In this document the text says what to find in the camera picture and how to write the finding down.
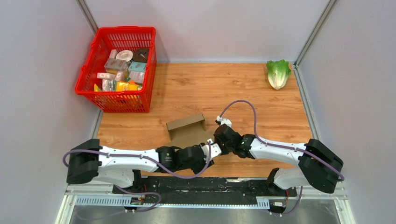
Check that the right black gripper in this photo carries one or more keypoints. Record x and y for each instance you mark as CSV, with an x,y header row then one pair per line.
x,y
224,152

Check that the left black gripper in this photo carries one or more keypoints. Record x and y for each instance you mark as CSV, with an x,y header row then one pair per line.
x,y
197,170

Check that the brown cardboard paper box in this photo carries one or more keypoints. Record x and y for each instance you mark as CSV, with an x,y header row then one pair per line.
x,y
188,131

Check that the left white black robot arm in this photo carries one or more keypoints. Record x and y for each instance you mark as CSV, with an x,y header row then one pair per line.
x,y
91,161

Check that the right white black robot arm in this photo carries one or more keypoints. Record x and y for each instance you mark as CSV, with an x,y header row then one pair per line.
x,y
314,164

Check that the teal small box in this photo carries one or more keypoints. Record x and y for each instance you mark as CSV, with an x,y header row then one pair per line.
x,y
137,66

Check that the pink grey carton box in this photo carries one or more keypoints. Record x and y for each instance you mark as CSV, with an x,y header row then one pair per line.
x,y
113,64

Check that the pink white small box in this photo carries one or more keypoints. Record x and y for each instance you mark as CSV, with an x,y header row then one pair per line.
x,y
104,75

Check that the green lettuce head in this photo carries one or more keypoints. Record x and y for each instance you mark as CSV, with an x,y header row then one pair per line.
x,y
278,73

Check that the orange yellow snack packet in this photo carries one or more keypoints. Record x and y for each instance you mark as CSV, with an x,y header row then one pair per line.
x,y
127,86

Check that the dark brown round item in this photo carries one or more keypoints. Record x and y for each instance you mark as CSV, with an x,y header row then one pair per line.
x,y
141,55

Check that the red plastic shopping basket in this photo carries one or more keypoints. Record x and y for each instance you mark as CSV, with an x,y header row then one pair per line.
x,y
118,74

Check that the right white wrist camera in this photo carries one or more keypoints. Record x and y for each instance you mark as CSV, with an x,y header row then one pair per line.
x,y
223,121

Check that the white perforated cable tray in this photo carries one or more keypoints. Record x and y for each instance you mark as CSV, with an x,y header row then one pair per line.
x,y
127,201

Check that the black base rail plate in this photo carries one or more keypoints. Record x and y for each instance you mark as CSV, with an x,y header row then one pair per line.
x,y
210,189

